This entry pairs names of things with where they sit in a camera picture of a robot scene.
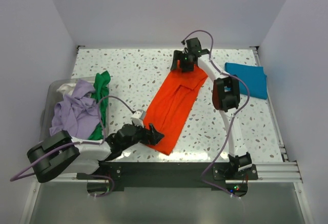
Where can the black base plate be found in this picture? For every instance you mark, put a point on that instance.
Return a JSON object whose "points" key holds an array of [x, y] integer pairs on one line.
{"points": [[121, 175]]}

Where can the folded blue t shirt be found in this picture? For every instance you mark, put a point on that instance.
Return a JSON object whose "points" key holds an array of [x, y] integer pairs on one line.
{"points": [[253, 76]]}

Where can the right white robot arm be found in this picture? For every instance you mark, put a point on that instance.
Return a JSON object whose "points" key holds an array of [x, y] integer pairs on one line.
{"points": [[225, 98]]}

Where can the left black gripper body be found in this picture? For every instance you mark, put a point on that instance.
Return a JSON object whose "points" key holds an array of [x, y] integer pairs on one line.
{"points": [[140, 136]]}

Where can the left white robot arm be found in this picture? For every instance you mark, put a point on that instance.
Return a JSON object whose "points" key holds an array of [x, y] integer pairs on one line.
{"points": [[62, 153]]}

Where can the green t shirt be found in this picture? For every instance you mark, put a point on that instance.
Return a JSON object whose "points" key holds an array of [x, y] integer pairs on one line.
{"points": [[99, 101]]}

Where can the white t shirt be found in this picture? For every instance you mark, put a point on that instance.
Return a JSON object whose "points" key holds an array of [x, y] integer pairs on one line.
{"points": [[66, 89]]}

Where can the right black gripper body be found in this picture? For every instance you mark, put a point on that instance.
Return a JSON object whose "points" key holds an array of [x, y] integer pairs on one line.
{"points": [[186, 66]]}

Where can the orange t shirt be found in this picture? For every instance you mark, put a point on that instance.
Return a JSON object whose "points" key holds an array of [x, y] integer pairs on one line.
{"points": [[170, 107]]}

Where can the lavender t shirt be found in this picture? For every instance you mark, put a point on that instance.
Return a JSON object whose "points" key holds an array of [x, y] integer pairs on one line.
{"points": [[76, 113]]}

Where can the clear plastic bin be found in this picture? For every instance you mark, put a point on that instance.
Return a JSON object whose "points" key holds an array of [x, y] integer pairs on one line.
{"points": [[48, 101]]}

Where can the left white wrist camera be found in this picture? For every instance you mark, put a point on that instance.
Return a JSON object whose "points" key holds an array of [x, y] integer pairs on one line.
{"points": [[138, 117]]}

